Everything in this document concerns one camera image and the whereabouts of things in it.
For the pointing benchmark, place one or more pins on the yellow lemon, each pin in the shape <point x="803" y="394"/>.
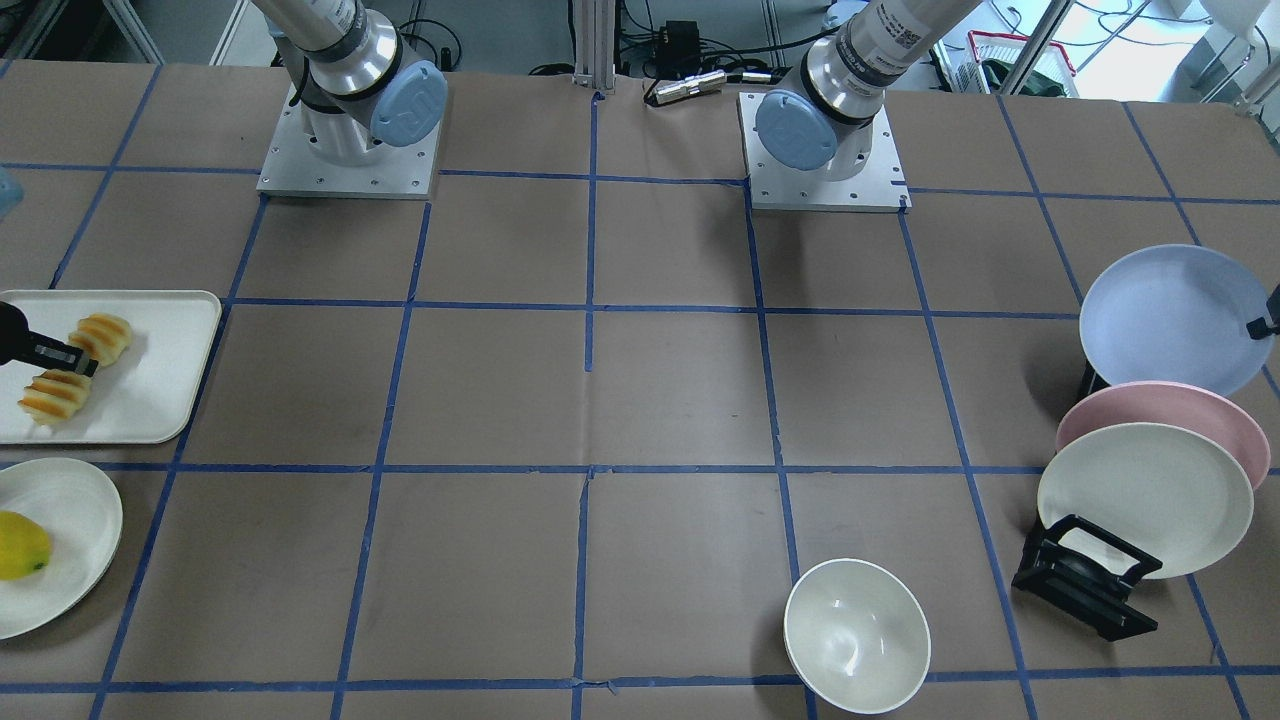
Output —
<point x="26" y="547"/>

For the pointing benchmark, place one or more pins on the cream plate in rack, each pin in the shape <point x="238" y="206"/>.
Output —
<point x="1170" y="492"/>

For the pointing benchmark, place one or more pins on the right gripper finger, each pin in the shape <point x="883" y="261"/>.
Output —
<point x="51" y="354"/>

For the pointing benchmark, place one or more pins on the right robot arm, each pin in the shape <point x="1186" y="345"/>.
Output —
<point x="365" y="110"/>

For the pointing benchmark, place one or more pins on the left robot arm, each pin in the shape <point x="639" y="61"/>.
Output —
<point x="1021" y="203"/>

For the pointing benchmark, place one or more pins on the white rectangular tray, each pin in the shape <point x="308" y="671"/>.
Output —
<point x="146" y="397"/>

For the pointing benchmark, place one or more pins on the pink plate in rack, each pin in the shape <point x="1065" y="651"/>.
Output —
<point x="1179" y="405"/>

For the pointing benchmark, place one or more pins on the striped bread loaf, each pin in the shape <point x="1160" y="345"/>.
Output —
<point x="56" y="395"/>

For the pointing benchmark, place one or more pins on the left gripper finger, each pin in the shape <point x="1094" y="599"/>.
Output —
<point x="1267" y="325"/>

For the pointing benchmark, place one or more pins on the white ceramic bowl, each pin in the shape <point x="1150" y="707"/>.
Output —
<point x="857" y="637"/>

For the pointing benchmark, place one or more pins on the aluminium frame post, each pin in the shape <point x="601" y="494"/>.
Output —
<point x="594" y="38"/>

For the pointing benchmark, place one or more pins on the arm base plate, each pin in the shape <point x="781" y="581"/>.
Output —
<point x="865" y="174"/>
<point x="315" y="155"/>

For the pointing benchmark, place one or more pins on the black dish rack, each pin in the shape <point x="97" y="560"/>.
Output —
<point x="1081" y="586"/>

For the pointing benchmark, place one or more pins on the cream plate under lemon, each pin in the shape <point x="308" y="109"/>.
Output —
<point x="80" y="508"/>

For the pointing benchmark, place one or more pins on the blue plate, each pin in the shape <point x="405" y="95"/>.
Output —
<point x="1175" y="312"/>

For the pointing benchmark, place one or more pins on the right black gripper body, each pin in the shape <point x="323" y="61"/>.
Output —
<point x="9" y="332"/>

